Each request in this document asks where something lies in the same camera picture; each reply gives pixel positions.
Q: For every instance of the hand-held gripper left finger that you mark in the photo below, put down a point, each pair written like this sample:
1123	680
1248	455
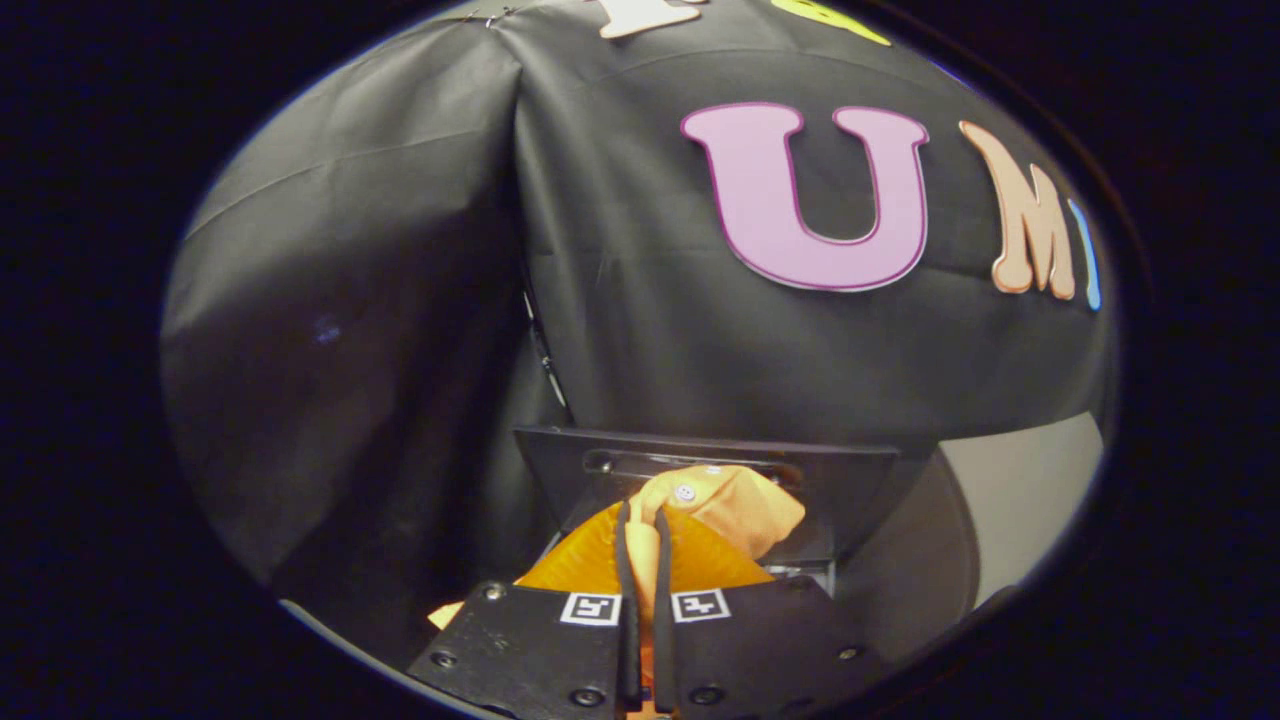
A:
530	650

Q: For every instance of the cream cabinet with grey frame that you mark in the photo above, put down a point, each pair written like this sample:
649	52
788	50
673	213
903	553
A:
1000	500

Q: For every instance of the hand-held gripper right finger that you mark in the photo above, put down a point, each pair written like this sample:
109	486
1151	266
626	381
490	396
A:
760	650

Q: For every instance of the yellow shirt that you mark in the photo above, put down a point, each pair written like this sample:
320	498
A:
740	510

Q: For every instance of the black backdrop cloth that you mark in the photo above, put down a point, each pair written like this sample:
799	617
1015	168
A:
650	350

